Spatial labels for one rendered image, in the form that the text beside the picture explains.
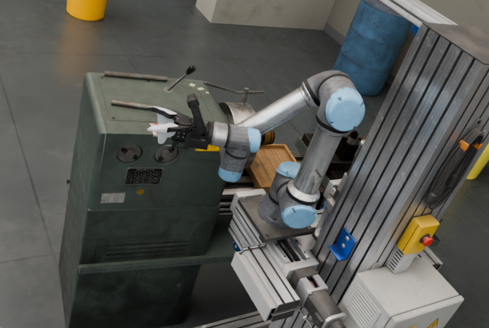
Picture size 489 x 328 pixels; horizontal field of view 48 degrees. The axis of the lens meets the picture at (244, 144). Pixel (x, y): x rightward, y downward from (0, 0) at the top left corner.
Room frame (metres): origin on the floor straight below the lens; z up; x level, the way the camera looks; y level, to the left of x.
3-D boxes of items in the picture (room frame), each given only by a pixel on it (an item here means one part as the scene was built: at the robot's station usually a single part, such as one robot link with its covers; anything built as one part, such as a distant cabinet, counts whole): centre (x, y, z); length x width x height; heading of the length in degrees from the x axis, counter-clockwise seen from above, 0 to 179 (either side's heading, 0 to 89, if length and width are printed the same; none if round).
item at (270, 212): (1.65, -0.20, 1.21); 0.15 x 0.15 x 0.10
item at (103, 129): (2.01, 0.39, 1.06); 0.59 x 0.48 x 0.39; 121
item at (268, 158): (2.37, -0.18, 0.88); 0.36 x 0.30 x 0.04; 31
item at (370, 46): (5.98, -1.00, 0.48); 0.63 x 0.63 x 0.97
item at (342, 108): (1.52, -0.24, 1.54); 0.15 x 0.12 x 0.55; 17
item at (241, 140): (1.45, 0.01, 1.56); 0.11 x 0.08 x 0.09; 107
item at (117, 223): (2.01, 0.39, 0.43); 0.60 x 0.48 x 0.86; 121
